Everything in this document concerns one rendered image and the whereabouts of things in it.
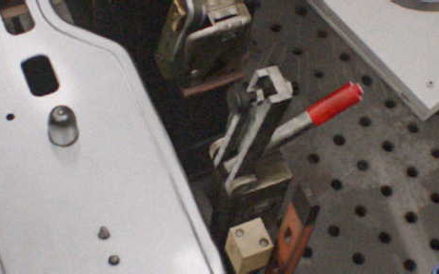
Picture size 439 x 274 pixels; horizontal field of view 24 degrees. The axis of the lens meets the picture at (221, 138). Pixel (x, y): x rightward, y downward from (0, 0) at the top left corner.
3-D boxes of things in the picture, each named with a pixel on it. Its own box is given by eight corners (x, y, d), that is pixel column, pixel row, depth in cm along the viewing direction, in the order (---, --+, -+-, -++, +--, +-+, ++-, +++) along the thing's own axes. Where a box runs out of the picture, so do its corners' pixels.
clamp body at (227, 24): (144, 144, 145) (149, -10, 112) (218, 119, 148) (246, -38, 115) (168, 200, 142) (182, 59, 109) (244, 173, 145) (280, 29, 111)
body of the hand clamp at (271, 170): (192, 264, 137) (212, 148, 106) (239, 247, 139) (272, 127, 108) (209, 304, 135) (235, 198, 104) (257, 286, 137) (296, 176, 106)
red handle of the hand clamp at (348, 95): (214, 149, 104) (347, 68, 100) (223, 154, 106) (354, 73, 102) (230, 185, 103) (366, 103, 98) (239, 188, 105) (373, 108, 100)
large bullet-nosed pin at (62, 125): (45, 131, 113) (41, 103, 107) (72, 123, 114) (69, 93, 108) (54, 156, 112) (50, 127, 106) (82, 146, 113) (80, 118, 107)
